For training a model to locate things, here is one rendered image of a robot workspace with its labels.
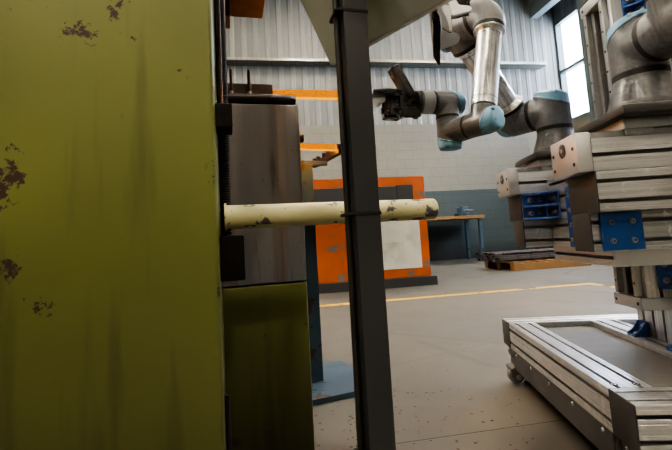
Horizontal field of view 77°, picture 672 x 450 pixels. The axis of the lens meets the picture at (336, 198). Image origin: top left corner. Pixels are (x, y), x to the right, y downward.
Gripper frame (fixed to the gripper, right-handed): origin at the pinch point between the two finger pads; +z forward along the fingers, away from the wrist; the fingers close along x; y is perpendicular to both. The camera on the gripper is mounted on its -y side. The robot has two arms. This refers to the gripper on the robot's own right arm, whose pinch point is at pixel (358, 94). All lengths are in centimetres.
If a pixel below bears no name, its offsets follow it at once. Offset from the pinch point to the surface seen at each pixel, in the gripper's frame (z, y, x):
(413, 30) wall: -384, -410, 717
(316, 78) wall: -157, -298, 736
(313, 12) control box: 22.6, -0.7, -43.4
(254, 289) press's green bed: 35, 54, -16
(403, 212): 5, 39, -39
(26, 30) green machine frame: 71, 6, -44
